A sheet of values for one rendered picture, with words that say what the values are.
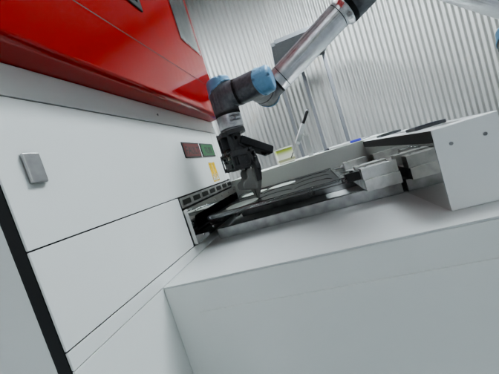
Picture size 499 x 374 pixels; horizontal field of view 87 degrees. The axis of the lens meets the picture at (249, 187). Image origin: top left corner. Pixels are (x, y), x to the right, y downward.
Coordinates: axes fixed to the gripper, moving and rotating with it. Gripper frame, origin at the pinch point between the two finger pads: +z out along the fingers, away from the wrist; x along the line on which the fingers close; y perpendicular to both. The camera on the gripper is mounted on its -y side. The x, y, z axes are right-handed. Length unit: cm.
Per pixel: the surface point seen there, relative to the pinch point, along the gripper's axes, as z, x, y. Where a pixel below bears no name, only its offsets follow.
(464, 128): -4, 49, -10
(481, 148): 0, 50, -11
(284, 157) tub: -7.8, -20.1, -29.7
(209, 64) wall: -141, -212, -116
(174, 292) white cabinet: 10.5, 15.0, 34.0
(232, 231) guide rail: 7.9, -1.0, 11.7
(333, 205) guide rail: 7.9, 19.1, -9.0
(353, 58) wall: -86, -107, -227
